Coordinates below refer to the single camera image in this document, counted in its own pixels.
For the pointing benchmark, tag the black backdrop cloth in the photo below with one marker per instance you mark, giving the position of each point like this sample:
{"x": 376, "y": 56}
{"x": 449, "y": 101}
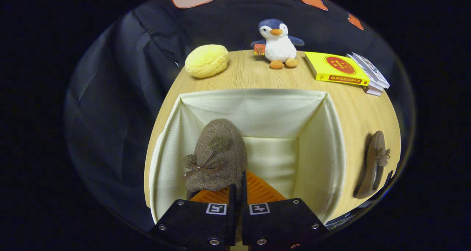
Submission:
{"x": 110, "y": 115}

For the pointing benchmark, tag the yellow plush bun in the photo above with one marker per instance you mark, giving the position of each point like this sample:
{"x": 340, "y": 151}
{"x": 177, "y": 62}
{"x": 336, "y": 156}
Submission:
{"x": 206, "y": 60}

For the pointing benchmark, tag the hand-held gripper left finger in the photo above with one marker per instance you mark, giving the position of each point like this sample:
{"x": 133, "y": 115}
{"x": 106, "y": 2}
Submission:
{"x": 232, "y": 214}

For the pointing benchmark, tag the brown fuzzy shoe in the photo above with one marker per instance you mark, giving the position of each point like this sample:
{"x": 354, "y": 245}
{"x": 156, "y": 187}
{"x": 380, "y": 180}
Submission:
{"x": 373, "y": 162}
{"x": 220, "y": 148}

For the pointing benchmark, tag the yellow book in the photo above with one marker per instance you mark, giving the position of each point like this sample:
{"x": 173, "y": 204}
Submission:
{"x": 335, "y": 67}

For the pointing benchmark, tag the cream fabric storage box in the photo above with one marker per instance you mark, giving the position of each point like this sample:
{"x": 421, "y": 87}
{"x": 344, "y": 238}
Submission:
{"x": 272, "y": 115}

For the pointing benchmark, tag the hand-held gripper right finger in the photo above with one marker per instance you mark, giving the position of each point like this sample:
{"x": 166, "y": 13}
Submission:
{"x": 244, "y": 207}

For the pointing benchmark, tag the plush penguin toy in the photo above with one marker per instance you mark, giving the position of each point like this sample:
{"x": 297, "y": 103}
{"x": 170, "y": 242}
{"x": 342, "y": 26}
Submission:
{"x": 279, "y": 46}

